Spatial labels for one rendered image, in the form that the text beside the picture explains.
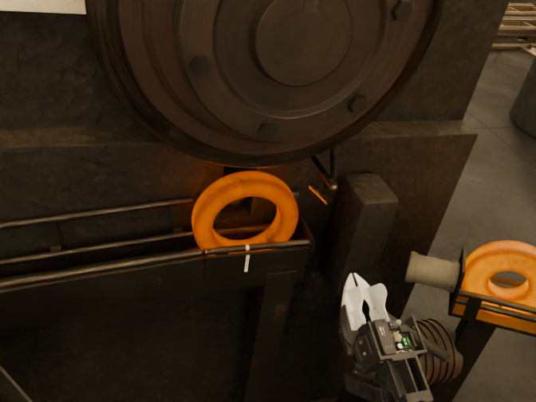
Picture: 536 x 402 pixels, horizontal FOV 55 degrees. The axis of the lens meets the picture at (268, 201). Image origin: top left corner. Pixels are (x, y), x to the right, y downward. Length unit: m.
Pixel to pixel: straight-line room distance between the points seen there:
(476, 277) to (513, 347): 0.99
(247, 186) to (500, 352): 1.30
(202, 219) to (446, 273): 0.45
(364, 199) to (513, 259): 0.27
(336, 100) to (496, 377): 1.34
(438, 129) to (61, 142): 0.68
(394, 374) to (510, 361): 1.23
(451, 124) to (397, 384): 0.57
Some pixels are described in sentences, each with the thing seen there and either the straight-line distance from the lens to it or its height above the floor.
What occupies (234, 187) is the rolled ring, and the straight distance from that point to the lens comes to 0.82.
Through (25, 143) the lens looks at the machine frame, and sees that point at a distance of 0.86.
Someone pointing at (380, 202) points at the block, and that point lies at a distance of 0.92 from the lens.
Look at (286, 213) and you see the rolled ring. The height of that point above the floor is 0.77.
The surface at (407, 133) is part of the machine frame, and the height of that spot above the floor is 0.87.
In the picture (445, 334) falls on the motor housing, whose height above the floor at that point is 0.53.
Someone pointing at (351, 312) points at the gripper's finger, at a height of 0.75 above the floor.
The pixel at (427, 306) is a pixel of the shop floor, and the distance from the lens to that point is 1.95.
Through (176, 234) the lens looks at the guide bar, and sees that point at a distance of 0.92.
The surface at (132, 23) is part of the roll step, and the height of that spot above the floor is 1.10.
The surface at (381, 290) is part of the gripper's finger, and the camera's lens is 0.77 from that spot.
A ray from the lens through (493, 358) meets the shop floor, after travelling 1.90.
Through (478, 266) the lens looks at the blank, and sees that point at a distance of 0.98.
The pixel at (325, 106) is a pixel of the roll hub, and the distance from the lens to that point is 0.67.
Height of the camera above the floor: 1.30
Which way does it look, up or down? 36 degrees down
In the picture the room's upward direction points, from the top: 9 degrees clockwise
